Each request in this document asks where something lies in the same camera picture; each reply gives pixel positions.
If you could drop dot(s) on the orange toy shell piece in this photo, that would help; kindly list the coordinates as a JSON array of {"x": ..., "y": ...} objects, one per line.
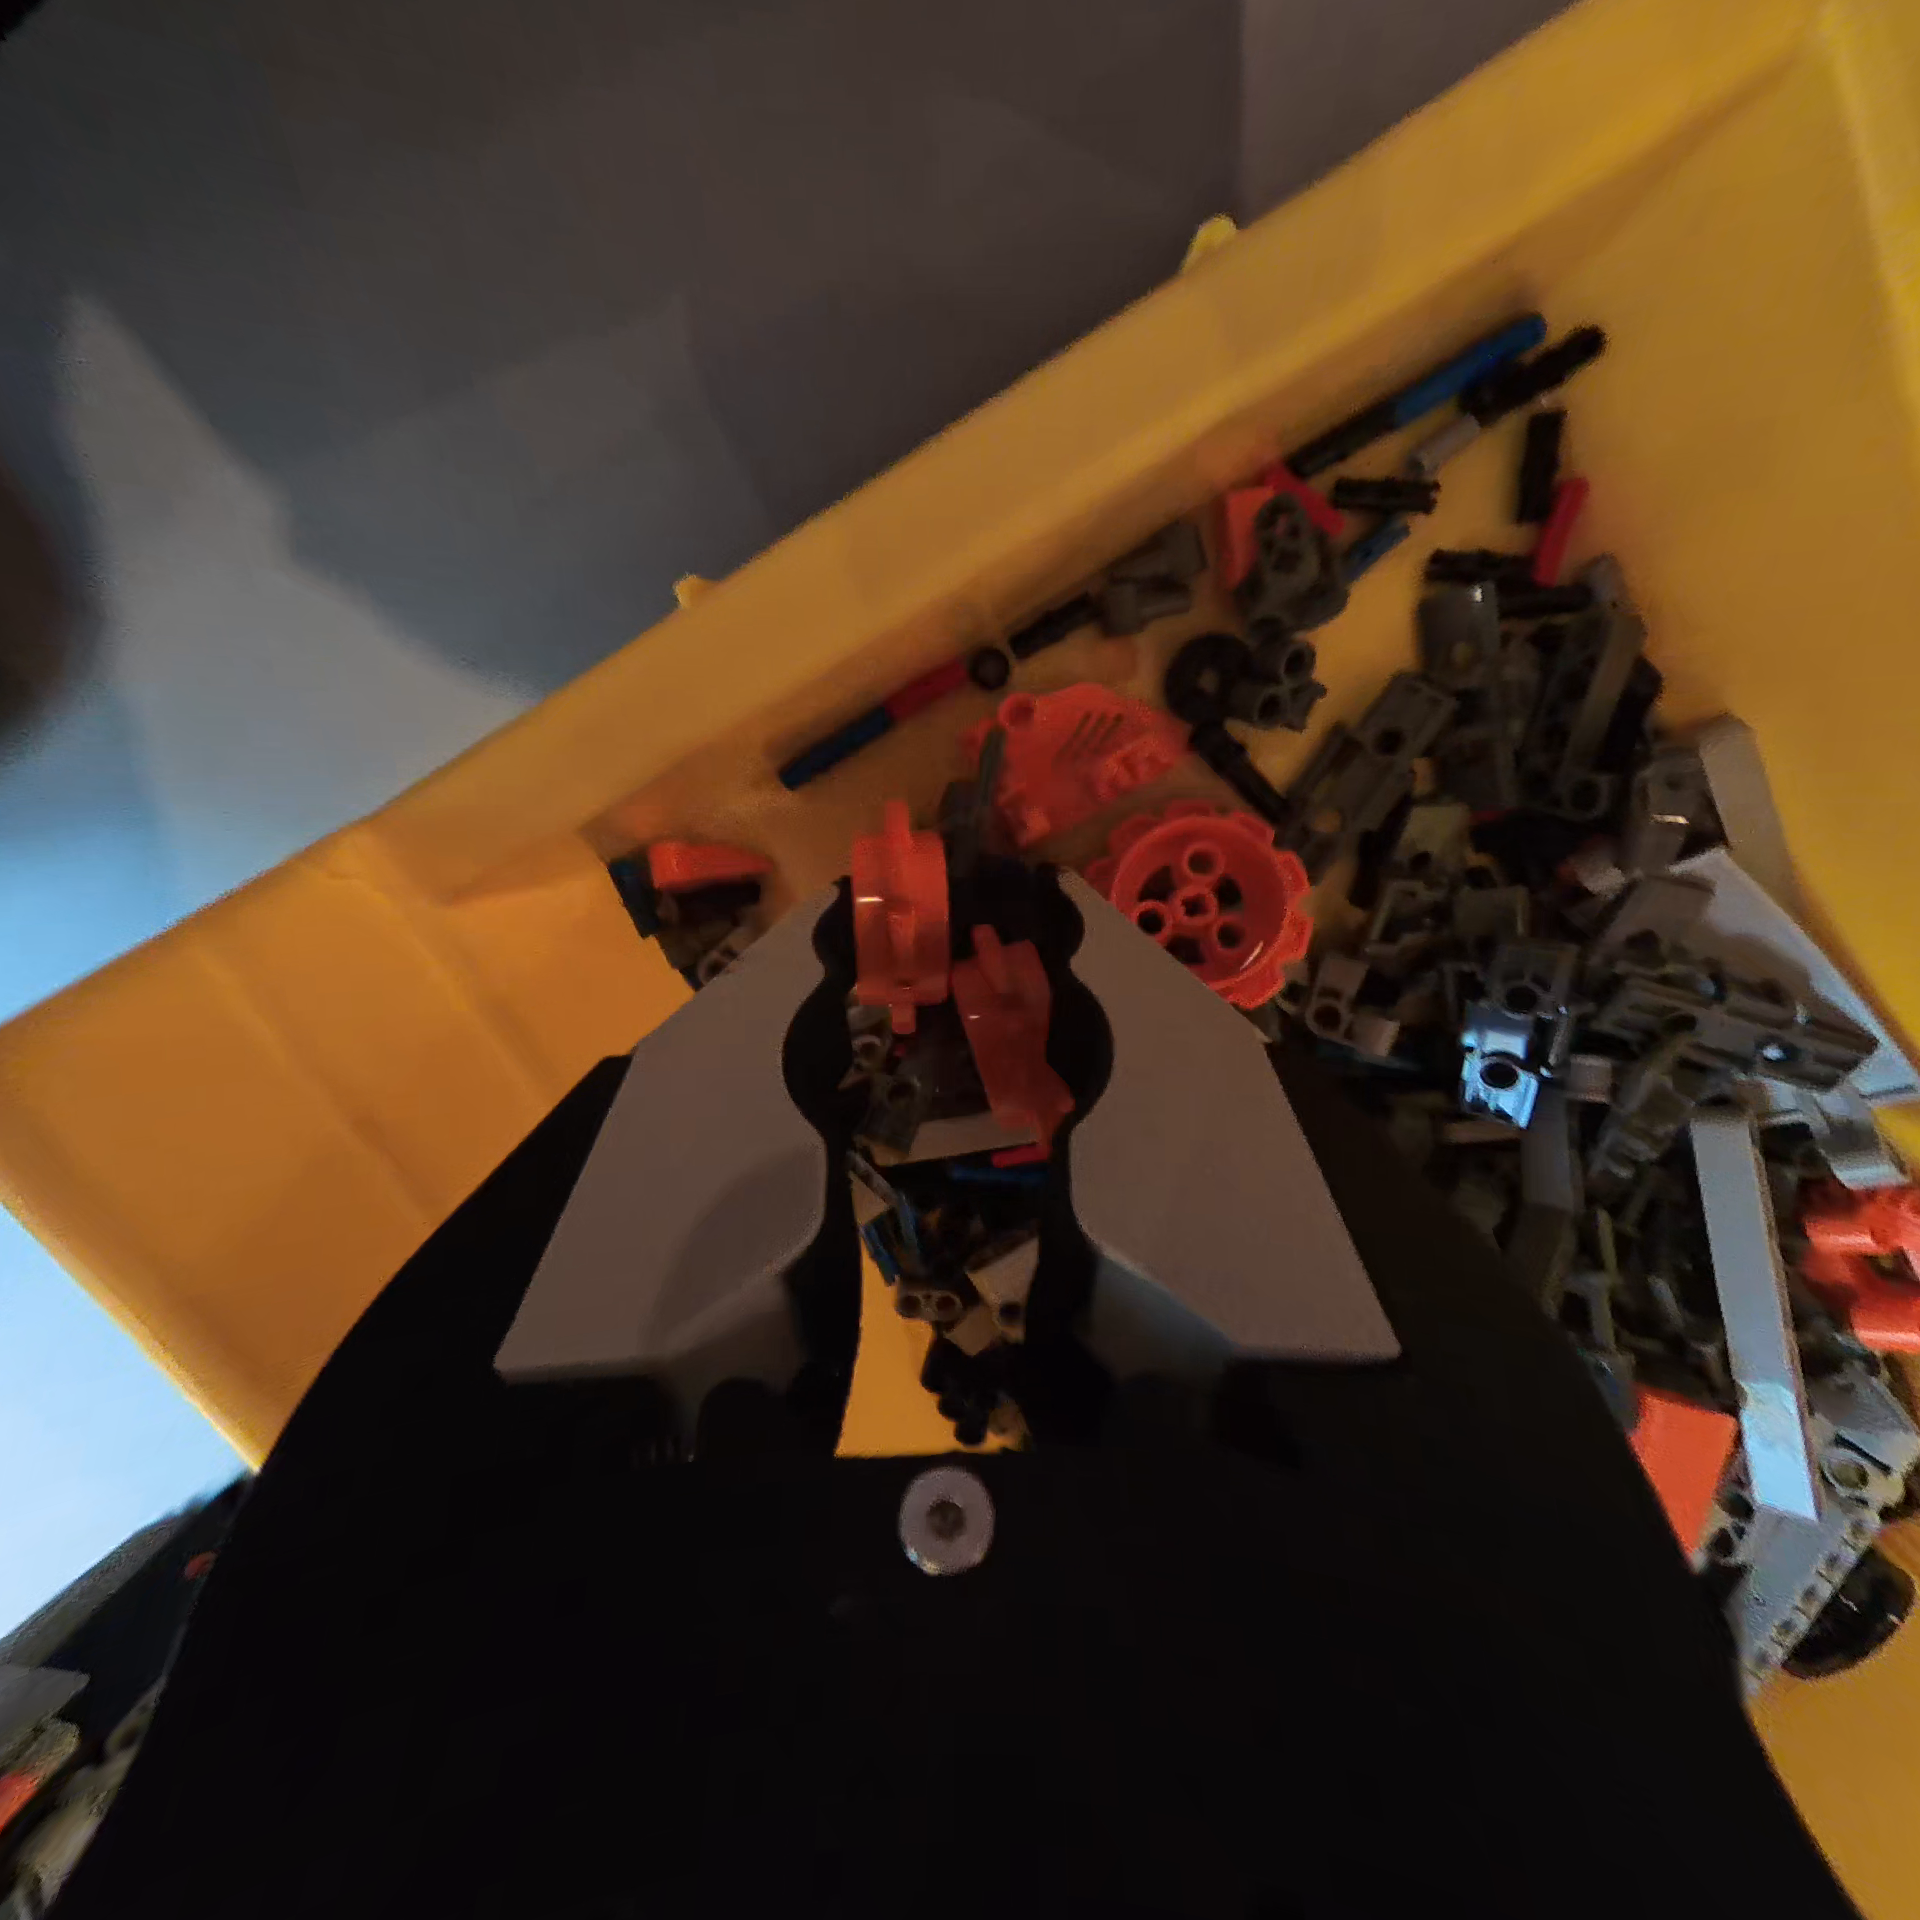
[{"x": 1073, "y": 751}]

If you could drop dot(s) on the black toy wheel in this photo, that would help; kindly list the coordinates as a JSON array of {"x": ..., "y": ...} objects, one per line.
[{"x": 1861, "y": 1635}]

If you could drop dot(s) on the long grey toy beam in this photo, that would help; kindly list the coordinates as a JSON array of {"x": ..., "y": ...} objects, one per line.
[{"x": 1756, "y": 1320}]

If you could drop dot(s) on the yellow storage bin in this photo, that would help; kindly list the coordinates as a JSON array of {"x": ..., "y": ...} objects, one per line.
[{"x": 300, "y": 1126}]

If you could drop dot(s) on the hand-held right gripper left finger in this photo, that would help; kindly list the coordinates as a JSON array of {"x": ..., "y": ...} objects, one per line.
[{"x": 675, "y": 1200}]

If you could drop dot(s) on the pile of toy building parts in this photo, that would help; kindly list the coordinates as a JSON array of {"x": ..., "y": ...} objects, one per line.
[{"x": 1500, "y": 932}]

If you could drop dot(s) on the orange toy bracket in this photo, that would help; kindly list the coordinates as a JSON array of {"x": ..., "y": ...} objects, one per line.
[
  {"x": 900, "y": 901},
  {"x": 1012, "y": 1037}
]

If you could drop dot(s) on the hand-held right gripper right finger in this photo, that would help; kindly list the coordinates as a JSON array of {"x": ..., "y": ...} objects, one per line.
[{"x": 1215, "y": 1200}]

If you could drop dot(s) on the orange toy gear wheel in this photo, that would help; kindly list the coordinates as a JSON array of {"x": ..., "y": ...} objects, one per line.
[{"x": 1259, "y": 932}]

